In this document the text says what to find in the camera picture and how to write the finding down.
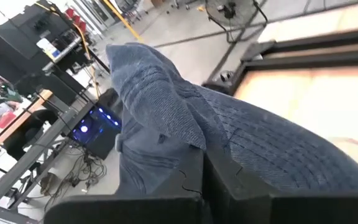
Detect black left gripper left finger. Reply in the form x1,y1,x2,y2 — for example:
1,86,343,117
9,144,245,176
44,145,205,224

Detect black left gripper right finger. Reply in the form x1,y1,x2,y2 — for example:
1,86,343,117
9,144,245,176
203,151,358,224

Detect blue denim cap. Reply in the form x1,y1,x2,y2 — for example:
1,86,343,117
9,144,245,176
105,42,358,200

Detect computer with blue lights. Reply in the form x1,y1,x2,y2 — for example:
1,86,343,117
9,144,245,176
68,104,123,161

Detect wooden desk grey legs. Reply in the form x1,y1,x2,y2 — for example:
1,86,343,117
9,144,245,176
0,90,96,218

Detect black office chair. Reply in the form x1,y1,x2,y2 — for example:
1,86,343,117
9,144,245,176
3,108,59,161

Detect black monitor back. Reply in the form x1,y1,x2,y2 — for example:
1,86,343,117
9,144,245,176
0,2,74,85

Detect black floor fan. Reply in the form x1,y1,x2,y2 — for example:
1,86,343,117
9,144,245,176
204,0,269,44

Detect black floor cable tangle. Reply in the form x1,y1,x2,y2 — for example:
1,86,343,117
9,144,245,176
40,144,108,212

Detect yellow cable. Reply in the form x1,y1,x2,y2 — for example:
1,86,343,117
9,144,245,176
103,0,145,44

